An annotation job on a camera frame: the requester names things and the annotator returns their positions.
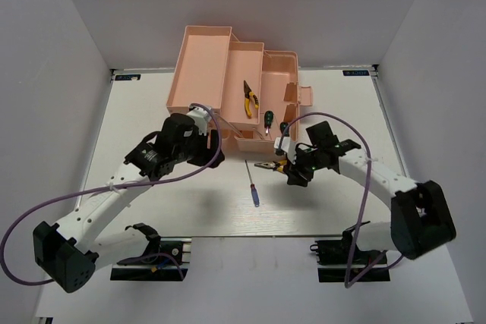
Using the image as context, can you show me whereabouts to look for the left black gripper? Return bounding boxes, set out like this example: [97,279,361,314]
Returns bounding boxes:
[173,125,226,168]

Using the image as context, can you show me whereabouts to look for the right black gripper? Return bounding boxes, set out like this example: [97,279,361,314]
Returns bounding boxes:
[283,146,323,187]

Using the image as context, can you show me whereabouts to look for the blue handle screwdriver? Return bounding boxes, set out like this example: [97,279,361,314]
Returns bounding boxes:
[245,160,260,207]

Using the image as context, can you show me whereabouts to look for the green stubby screwdriver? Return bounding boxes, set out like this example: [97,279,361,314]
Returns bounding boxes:
[264,110,274,136]
[279,122,289,136]

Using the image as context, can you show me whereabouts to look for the yellow needle-nose pliers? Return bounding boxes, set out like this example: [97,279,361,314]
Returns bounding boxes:
[243,80,260,118]

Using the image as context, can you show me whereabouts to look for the pink plastic toolbox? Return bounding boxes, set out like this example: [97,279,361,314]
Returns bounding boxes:
[166,26,313,155]

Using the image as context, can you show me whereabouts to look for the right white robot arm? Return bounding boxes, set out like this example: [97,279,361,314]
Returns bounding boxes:
[274,121,456,263]

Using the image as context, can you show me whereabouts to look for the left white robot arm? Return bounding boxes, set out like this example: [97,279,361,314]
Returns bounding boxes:
[33,107,224,293]

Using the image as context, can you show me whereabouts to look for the blue label sticker left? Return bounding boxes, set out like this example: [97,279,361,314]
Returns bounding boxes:
[115,74,141,81]

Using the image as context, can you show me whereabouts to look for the blue label sticker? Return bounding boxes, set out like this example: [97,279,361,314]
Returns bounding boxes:
[115,74,141,81]
[342,70,370,77]

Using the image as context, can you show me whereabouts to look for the blue label sticker right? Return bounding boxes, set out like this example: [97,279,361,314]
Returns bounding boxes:
[342,70,370,77]

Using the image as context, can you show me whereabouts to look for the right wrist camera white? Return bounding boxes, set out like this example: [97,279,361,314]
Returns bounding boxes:
[274,136,296,163]

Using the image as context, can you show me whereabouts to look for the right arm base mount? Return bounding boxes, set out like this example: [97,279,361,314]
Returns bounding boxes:
[309,239,390,283]

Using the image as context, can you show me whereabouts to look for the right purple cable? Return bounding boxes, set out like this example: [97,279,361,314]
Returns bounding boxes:
[279,112,403,289]

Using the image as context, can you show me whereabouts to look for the purple cable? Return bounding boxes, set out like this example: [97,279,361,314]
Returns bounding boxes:
[0,102,223,288]
[279,112,403,289]

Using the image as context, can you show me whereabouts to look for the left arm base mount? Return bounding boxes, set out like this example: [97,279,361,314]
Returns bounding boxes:
[110,237,192,282]

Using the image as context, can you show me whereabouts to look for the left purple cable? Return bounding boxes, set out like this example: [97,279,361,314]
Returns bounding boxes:
[0,102,223,288]

